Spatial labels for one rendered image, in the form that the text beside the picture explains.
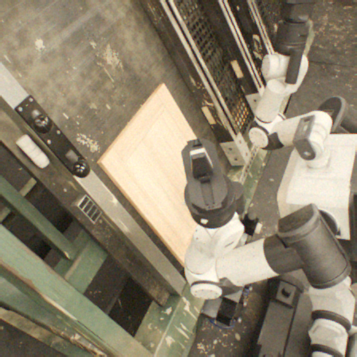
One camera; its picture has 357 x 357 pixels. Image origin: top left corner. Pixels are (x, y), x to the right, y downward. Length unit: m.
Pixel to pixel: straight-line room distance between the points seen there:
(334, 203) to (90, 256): 0.63
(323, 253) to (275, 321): 1.18
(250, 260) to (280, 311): 1.14
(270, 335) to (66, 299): 1.25
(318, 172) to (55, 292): 0.67
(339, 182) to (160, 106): 0.58
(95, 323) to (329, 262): 0.56
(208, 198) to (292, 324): 1.51
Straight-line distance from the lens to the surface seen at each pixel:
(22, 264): 0.81
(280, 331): 1.94
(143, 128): 1.07
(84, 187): 0.89
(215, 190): 0.53
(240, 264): 0.87
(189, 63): 1.25
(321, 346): 1.82
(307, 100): 3.39
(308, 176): 0.91
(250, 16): 1.75
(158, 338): 1.14
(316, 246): 0.79
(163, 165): 1.12
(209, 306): 1.34
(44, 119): 0.71
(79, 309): 0.90
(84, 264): 0.99
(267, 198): 2.54
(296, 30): 1.08
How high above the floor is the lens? 2.00
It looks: 51 degrees down
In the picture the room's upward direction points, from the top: straight up
